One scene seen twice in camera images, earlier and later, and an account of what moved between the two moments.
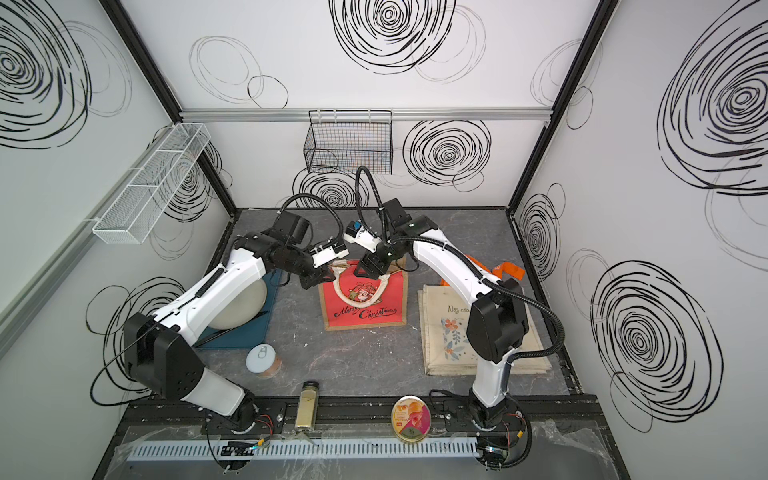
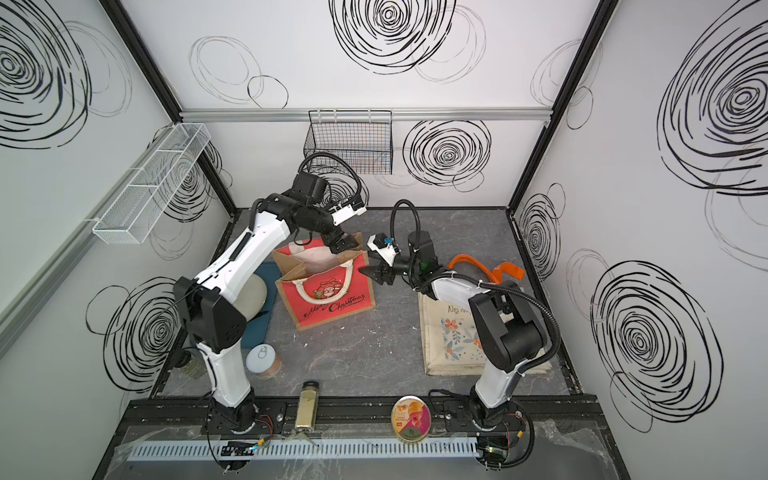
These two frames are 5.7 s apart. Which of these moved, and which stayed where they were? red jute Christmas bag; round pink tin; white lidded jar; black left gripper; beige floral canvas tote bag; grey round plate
Moved: black left gripper; red jute Christmas bag
Stayed: white lidded jar; grey round plate; beige floral canvas tote bag; round pink tin
